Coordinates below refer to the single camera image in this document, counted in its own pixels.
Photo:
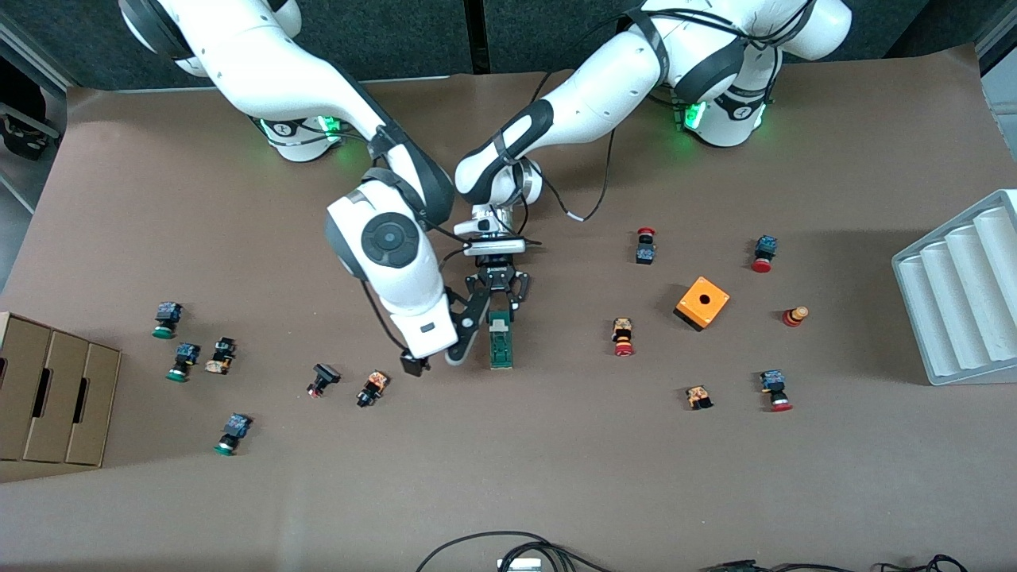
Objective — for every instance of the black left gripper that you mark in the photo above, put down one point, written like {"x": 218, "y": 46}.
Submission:
{"x": 497, "y": 276}

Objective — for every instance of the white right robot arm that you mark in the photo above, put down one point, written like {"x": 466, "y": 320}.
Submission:
{"x": 262, "y": 48}

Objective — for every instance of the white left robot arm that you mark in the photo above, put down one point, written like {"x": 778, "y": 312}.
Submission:
{"x": 604, "y": 95}

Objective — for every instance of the black square push button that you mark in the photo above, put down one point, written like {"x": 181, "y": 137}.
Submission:
{"x": 323, "y": 376}

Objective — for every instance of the red button orange contact block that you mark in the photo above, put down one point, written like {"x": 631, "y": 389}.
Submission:
{"x": 623, "y": 337}

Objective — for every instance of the red mushroom push button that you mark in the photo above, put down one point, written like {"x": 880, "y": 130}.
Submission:
{"x": 775, "y": 388}
{"x": 764, "y": 253}
{"x": 645, "y": 253}

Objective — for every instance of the green mushroom push button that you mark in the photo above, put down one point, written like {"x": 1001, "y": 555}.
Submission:
{"x": 233, "y": 430}
{"x": 167, "y": 316}
{"x": 183, "y": 359}

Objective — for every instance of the black beige contact block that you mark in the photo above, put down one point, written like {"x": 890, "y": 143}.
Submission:
{"x": 221, "y": 356}

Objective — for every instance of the grey USB hub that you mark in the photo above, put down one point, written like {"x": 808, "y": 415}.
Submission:
{"x": 518, "y": 565}

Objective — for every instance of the red yellow button head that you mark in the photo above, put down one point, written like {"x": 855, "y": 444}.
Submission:
{"x": 794, "y": 316}

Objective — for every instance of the brown cardboard box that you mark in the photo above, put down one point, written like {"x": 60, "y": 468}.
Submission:
{"x": 56, "y": 397}

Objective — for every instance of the black table clamp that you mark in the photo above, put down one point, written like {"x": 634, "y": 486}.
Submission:
{"x": 24, "y": 131}

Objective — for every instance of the grey ridged plastic tray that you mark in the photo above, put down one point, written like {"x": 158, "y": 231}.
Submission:
{"x": 961, "y": 294}

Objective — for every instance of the grey metal rack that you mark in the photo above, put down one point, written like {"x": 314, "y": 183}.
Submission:
{"x": 997, "y": 71}

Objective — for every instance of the black orange selector switch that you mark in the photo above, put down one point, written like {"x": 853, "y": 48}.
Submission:
{"x": 372, "y": 388}

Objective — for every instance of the orange button enclosure box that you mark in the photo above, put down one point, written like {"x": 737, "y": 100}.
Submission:
{"x": 701, "y": 303}

